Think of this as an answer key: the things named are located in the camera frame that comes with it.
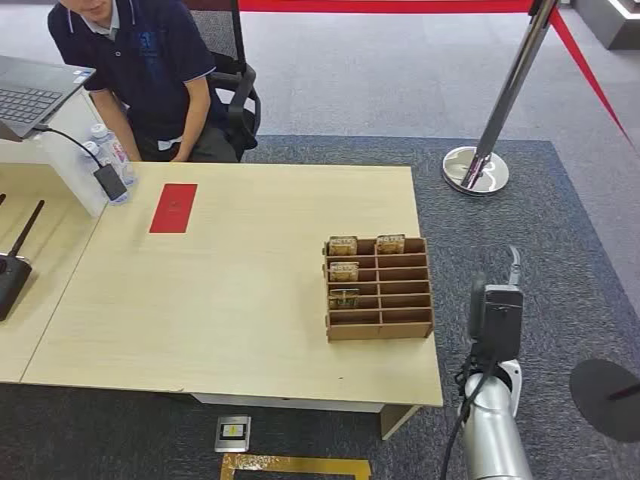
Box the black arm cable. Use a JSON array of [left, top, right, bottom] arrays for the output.
[[439, 354, 499, 480]]

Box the red barrier belt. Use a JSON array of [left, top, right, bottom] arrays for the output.
[[549, 7, 635, 146], [238, 0, 534, 15]]

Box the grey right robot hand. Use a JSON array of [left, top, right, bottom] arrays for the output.
[[467, 245, 525, 364]]

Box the clear water bottle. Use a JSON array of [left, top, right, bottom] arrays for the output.
[[80, 140, 131, 207], [90, 123, 137, 187]]

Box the black router with antennas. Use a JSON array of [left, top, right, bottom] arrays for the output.
[[0, 192, 46, 323]]

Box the red rectangular mat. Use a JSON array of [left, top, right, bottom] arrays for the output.
[[149, 183, 198, 235]]

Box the chrome stanchion post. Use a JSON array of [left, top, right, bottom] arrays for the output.
[[442, 0, 560, 197]]

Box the yellow floor tape frame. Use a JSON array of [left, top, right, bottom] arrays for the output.
[[220, 453, 373, 480]]

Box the dark grey carpet rug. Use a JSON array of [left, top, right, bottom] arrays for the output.
[[0, 135, 640, 480]]

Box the black laptop power cable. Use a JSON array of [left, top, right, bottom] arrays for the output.
[[33, 124, 106, 171]]

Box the person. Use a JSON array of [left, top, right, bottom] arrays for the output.
[[47, 0, 239, 164]]

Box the grey laptop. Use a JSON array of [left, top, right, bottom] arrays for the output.
[[0, 54, 97, 141]]

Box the brown wooden card rack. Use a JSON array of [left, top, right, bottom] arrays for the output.
[[322, 234, 435, 344]]

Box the yellow hotel key card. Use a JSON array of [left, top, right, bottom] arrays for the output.
[[328, 236, 359, 258], [328, 262, 361, 284], [328, 288, 361, 311], [376, 233, 407, 256]]

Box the white laptop riser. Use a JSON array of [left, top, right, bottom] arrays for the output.
[[0, 89, 109, 219]]

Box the black round floor disc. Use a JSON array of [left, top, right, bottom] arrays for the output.
[[568, 358, 640, 444]]

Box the black power adapter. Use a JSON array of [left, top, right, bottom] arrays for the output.
[[93, 164, 128, 203]]

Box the silver floor socket box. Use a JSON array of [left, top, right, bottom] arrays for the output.
[[214, 415, 253, 454]]

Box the grey plinth with light strip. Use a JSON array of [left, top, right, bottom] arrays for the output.
[[572, 0, 640, 52]]

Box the black office chair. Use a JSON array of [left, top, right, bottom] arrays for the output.
[[186, 0, 263, 161]]

